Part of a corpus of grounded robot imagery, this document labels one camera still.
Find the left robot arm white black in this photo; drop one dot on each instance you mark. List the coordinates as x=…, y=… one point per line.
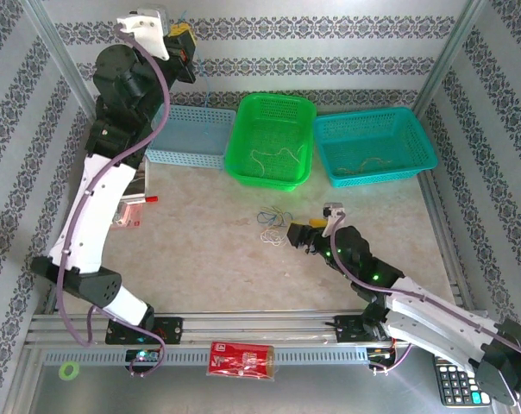
x=96, y=202

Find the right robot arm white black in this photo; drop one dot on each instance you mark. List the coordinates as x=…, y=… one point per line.
x=437, y=319

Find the light blue perforated basket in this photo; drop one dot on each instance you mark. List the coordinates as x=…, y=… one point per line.
x=191, y=142

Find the book with photo cover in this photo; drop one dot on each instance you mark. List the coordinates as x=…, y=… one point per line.
x=142, y=181

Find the right controller board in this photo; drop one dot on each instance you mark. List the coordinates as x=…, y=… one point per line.
x=379, y=353

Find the teal mesh plastic basket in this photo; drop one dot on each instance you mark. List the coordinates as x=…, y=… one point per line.
x=372, y=133

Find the green mesh plastic basket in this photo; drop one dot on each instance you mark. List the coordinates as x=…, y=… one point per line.
x=269, y=121

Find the marker pen with red cap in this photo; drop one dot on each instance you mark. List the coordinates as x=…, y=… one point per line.
x=152, y=198

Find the pink blister package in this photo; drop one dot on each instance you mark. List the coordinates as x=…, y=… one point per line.
x=133, y=217

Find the red snack packet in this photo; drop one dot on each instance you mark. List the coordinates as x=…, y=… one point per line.
x=239, y=358

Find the black desk calculator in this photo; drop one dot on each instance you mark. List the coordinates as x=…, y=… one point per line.
x=456, y=388

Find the left controller board with lights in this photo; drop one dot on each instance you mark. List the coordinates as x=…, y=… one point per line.
x=143, y=355

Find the green tape roll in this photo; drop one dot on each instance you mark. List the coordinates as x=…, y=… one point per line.
x=62, y=371

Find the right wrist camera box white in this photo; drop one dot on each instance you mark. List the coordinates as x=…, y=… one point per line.
x=329, y=211

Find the aluminium frame post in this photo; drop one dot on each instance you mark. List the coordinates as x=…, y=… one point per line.
x=450, y=56
x=62, y=64

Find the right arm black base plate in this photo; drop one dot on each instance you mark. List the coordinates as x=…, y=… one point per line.
x=347, y=330

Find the aluminium table side rail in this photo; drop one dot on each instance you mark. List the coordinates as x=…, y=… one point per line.
x=441, y=241

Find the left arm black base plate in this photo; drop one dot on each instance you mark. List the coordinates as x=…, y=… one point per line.
x=170, y=330

